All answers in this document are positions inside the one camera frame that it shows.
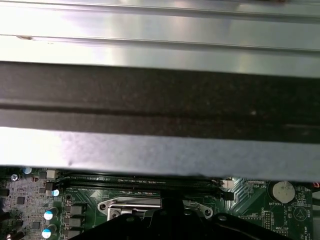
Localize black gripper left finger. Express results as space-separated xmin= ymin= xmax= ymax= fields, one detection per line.
xmin=81 ymin=191 xmax=174 ymax=240

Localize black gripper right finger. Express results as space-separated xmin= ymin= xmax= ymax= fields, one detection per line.
xmin=172 ymin=191 xmax=291 ymax=240

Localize thin wire locking lever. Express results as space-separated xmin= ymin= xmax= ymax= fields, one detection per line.
xmin=109 ymin=203 xmax=161 ymax=210

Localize metal socket cover frame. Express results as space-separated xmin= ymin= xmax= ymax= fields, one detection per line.
xmin=107 ymin=196 xmax=201 ymax=222

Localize white-clip RAM slot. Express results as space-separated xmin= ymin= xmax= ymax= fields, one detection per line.
xmin=46 ymin=169 xmax=235 ymax=188

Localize black-clip RAM slot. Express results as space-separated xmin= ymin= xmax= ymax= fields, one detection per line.
xmin=45 ymin=183 xmax=235 ymax=201

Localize green motherboard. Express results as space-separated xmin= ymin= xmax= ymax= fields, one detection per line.
xmin=0 ymin=164 xmax=320 ymax=240

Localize grey square inductor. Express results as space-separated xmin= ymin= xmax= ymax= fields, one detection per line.
xmin=63 ymin=203 xmax=83 ymax=216
xmin=63 ymin=217 xmax=83 ymax=230
xmin=62 ymin=229 xmax=82 ymax=240

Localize round coin battery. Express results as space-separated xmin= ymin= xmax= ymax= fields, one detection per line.
xmin=271 ymin=181 xmax=296 ymax=204

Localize black open PC case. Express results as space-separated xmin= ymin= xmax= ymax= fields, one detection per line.
xmin=0 ymin=59 xmax=320 ymax=181

